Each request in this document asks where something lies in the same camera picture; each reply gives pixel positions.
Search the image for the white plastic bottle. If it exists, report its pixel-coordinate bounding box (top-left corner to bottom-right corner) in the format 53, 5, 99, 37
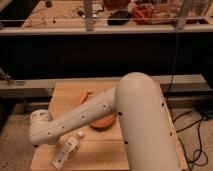
51, 131, 84, 169

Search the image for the orange carrot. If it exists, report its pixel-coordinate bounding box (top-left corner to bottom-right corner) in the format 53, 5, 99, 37
76, 92, 90, 106

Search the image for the black object on workbench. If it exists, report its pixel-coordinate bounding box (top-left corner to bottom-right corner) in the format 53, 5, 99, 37
107, 10, 131, 26

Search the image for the orange basket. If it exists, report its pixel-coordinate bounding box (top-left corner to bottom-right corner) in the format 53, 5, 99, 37
132, 4, 152, 25

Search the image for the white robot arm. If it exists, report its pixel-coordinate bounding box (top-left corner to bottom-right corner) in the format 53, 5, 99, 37
29, 72, 181, 171

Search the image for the black cable on floor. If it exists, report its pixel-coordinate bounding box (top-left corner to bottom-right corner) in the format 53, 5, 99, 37
172, 109, 210, 171

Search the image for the orange bowl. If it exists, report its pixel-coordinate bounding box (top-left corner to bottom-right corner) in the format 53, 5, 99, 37
90, 114, 116, 129

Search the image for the wooden background workbench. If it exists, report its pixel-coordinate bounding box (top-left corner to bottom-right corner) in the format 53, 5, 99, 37
23, 0, 213, 29

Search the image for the metal frame rail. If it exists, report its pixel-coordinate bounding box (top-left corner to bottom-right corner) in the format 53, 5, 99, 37
0, 20, 213, 36

